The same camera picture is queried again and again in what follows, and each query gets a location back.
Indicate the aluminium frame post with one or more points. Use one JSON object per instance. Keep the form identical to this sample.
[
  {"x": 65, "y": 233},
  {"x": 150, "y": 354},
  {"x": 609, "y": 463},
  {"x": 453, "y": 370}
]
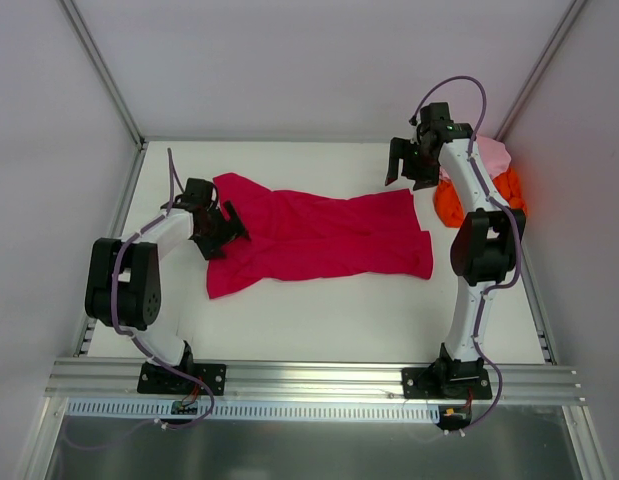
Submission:
[
  {"x": 93, "y": 53},
  {"x": 559, "y": 35}
]

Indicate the right aluminium frame post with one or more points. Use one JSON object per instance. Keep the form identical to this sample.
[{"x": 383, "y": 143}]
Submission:
[{"x": 559, "y": 35}]

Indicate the pink t shirt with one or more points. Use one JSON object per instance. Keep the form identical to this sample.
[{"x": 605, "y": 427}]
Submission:
[{"x": 495, "y": 157}]

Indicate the left aluminium frame post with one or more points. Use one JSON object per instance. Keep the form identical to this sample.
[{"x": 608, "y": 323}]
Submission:
[{"x": 93, "y": 53}]

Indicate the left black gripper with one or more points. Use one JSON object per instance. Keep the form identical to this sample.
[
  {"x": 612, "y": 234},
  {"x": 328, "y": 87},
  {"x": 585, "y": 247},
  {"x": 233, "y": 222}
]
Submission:
[{"x": 221, "y": 228}]

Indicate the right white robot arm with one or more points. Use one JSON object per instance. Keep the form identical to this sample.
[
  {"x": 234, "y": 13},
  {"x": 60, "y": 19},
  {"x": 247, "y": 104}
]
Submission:
[{"x": 484, "y": 254}]

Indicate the orange t shirt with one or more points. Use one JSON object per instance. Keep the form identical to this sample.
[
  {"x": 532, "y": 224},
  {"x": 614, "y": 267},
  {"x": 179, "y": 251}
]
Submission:
[{"x": 448, "y": 207}]

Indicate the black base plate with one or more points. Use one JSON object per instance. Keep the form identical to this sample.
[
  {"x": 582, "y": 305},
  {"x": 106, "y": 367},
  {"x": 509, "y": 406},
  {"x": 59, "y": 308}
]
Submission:
[
  {"x": 154, "y": 379},
  {"x": 421, "y": 383}
]

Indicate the white slotted cable duct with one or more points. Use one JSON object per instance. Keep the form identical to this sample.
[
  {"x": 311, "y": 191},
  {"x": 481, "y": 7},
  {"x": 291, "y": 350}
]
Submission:
[{"x": 402, "y": 412}]

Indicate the aluminium mounting rail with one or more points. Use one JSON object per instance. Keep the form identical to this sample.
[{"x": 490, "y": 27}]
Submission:
[{"x": 313, "y": 381}]

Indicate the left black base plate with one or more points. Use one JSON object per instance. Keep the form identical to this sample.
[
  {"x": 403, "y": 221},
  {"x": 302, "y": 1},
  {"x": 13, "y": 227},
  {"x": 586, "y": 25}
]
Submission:
[{"x": 154, "y": 379}]

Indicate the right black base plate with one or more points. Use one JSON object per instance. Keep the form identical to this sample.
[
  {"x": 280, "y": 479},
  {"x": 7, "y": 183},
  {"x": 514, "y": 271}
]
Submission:
[{"x": 421, "y": 383}]

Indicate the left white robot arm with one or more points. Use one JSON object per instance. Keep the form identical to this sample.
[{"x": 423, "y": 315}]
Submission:
[{"x": 123, "y": 289}]

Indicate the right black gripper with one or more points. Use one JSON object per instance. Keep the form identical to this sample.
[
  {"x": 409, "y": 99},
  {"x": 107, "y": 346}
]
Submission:
[{"x": 411, "y": 163}]

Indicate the magenta t shirt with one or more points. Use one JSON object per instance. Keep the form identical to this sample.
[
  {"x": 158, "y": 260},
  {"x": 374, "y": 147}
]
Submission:
[{"x": 298, "y": 236}]

